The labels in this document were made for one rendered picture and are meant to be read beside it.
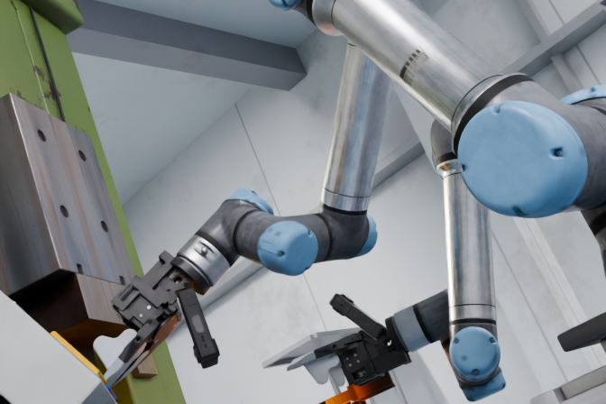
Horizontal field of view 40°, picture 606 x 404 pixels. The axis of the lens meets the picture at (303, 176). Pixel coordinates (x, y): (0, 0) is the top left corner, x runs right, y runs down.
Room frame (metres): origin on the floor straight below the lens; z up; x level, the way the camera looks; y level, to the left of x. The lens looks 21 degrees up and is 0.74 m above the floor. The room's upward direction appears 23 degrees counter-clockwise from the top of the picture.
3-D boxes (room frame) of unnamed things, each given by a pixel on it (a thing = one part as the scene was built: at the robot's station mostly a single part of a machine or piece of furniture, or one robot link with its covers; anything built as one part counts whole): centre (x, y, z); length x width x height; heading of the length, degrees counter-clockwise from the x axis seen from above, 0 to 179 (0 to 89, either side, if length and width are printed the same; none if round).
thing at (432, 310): (1.50, -0.15, 0.98); 0.11 x 0.08 x 0.09; 79
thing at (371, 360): (1.53, 0.01, 0.97); 0.12 x 0.08 x 0.09; 79
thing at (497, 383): (1.48, -0.14, 0.88); 0.11 x 0.08 x 0.11; 177
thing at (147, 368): (1.93, 0.52, 1.27); 0.09 x 0.02 x 0.17; 169
